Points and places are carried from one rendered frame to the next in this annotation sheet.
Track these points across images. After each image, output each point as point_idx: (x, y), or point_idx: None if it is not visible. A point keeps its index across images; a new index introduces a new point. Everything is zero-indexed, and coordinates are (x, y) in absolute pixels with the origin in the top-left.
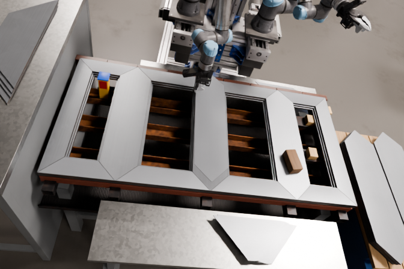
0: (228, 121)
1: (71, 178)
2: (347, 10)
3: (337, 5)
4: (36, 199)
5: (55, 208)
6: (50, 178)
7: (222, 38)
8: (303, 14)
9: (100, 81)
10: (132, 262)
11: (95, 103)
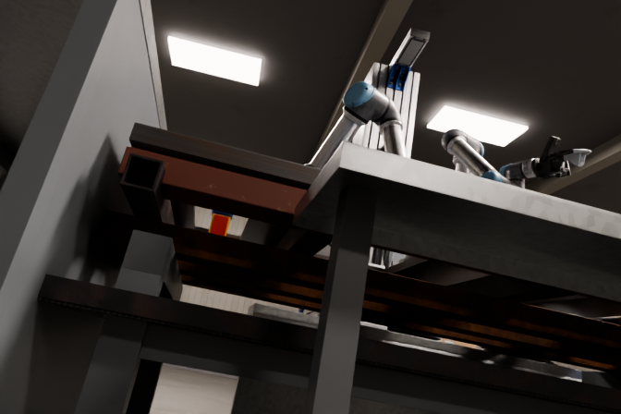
0: (469, 335)
1: (215, 158)
2: (547, 155)
3: (530, 164)
4: (62, 237)
5: (103, 295)
6: (156, 157)
7: None
8: (497, 175)
9: (215, 216)
10: (501, 183)
11: (186, 279)
